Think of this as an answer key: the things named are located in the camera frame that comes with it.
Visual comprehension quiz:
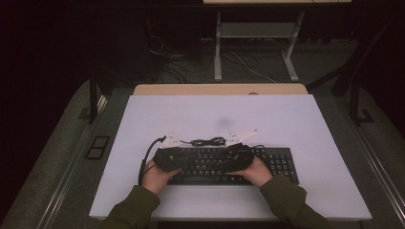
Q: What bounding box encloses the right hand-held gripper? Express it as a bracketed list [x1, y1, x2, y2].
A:
[223, 128, 260, 175]

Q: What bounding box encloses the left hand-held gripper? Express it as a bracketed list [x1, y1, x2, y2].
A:
[153, 133, 192, 173]

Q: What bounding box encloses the black computer keyboard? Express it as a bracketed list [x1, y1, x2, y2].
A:
[165, 146, 300, 186]

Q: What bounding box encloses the person's right hand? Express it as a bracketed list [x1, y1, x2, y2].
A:
[227, 156, 275, 188]

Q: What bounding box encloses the person's left hand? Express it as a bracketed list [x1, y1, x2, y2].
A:
[141, 158, 182, 196]

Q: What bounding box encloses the white metal desk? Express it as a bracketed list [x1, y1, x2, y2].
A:
[202, 0, 352, 83]

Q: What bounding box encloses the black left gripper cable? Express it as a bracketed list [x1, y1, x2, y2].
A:
[138, 135, 167, 187]

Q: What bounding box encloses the black keyboard cable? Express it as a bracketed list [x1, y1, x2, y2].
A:
[179, 136, 227, 148]

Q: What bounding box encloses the black floor outlet frame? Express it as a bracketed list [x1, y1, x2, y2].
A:
[84, 135, 111, 160]

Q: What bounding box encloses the white floor cable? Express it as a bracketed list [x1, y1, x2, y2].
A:
[227, 51, 278, 84]

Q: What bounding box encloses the bundle of black floor cables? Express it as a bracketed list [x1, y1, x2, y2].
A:
[149, 34, 218, 84]

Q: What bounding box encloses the aluminium floor rail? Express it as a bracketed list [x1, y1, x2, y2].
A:
[347, 123, 405, 218]
[36, 94, 108, 229]

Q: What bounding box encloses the black metal frame stand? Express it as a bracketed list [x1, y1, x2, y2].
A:
[306, 12, 403, 127]

